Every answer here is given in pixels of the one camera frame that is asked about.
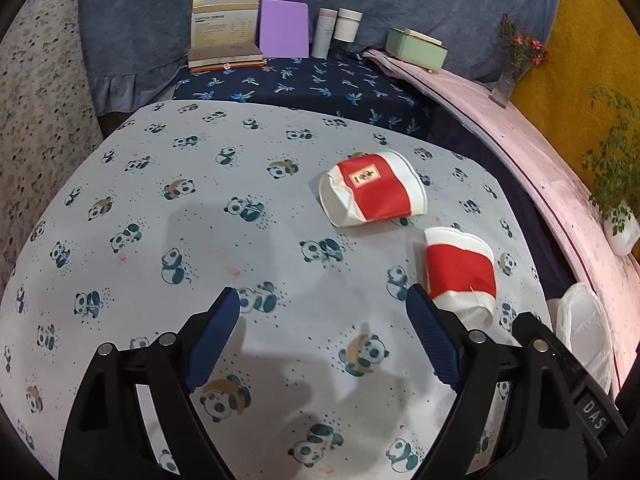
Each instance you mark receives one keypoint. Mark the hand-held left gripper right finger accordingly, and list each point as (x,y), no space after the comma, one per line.
(431,337)

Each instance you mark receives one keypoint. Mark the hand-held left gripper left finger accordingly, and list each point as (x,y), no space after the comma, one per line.
(212,340)

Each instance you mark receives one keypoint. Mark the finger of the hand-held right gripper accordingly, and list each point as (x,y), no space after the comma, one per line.
(595,412)

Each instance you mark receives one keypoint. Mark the red and white paper cup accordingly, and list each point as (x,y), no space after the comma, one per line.
(380,195)
(462,272)

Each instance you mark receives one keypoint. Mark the plain white plastic bag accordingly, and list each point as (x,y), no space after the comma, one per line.
(580,330)

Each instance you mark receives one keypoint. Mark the panda print tablecloth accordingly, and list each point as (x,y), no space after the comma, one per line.
(150,220)

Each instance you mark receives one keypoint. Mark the green potted plant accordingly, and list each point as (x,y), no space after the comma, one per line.
(617,170)

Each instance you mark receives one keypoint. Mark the navy palm print cloth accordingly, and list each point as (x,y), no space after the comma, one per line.
(310,85)

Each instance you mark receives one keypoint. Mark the orange book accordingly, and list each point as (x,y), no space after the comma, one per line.
(240,64)

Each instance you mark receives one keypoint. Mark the brown book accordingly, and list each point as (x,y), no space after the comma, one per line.
(225,54)

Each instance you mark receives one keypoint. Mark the floral speckled cloth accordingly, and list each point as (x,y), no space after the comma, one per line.
(40,110)

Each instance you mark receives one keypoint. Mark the pale green box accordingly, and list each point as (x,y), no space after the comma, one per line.
(415,49)

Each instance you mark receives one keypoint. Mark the glass vase with pink flowers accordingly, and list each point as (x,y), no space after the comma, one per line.
(515,55)

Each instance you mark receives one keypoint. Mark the white capped dark bottle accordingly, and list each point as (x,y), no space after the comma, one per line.
(346,30)

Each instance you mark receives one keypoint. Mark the purple notebook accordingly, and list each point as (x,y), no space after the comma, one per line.
(284,29)

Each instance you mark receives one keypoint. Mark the beige upright booklet box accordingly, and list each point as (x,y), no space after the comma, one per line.
(225,20)

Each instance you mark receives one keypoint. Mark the white and pink tube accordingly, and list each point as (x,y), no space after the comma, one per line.
(323,32)

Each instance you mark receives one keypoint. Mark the yellow cloth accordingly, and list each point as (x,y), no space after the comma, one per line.
(590,25)

